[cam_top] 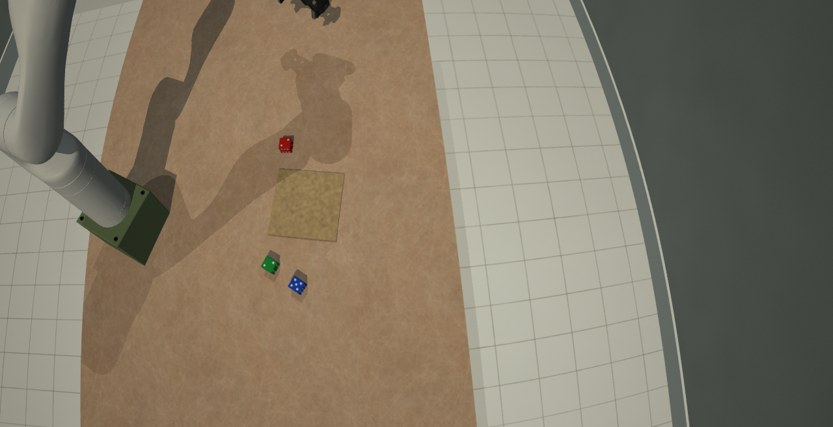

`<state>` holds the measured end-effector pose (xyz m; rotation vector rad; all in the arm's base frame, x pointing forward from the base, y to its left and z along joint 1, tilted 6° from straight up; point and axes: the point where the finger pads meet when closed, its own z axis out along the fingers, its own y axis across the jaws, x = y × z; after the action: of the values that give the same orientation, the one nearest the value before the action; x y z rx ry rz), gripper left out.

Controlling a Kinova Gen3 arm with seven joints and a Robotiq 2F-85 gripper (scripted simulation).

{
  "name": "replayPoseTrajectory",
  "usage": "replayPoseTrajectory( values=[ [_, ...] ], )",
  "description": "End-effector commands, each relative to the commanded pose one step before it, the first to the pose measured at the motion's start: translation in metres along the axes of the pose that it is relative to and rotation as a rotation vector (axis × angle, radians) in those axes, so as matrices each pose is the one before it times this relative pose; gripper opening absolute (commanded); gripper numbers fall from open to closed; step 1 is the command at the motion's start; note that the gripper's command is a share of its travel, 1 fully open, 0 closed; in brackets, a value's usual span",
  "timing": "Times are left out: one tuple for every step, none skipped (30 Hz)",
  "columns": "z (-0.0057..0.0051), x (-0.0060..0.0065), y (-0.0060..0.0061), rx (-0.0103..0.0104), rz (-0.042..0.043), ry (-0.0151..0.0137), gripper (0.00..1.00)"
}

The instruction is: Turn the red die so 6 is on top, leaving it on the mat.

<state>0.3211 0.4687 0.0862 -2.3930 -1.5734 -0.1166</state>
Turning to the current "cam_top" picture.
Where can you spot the red die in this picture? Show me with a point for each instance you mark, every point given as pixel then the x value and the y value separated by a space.
pixel 286 145

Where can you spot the olive-tan square mat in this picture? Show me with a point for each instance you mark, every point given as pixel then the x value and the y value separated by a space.
pixel 306 205

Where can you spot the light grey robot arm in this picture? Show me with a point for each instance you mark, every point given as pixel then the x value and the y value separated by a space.
pixel 32 119

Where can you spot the green die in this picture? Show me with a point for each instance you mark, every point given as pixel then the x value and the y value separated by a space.
pixel 270 265

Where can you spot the blue die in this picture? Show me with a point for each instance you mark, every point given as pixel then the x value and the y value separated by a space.
pixel 297 285

